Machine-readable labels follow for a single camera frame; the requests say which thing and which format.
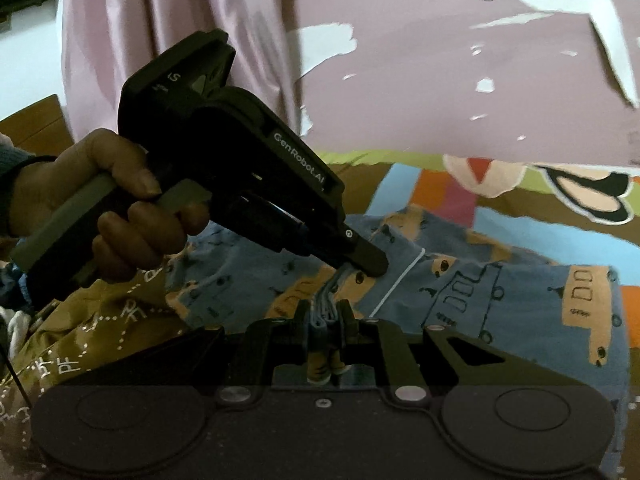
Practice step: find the blue printed pants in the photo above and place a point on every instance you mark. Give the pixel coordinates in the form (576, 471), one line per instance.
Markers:
(500, 300)

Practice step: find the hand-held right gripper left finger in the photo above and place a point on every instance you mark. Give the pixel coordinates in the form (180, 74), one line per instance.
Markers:
(310, 327)

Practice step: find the brown printed bedsheet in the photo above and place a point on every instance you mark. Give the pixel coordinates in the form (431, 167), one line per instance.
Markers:
(90, 320)

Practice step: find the wooden bed frame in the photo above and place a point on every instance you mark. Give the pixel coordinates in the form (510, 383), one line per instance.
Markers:
(35, 120)

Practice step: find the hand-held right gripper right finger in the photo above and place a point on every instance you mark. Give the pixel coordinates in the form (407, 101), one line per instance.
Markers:
(342, 325)

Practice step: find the person's left hand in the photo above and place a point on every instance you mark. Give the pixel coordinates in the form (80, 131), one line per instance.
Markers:
(115, 155)

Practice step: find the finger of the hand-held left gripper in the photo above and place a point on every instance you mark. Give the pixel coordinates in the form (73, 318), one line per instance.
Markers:
(370, 260)

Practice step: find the person's left forearm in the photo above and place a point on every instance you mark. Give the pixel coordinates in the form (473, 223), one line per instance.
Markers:
(15, 157)

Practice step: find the pink satin curtain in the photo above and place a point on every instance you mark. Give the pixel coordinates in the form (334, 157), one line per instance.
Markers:
(125, 10)

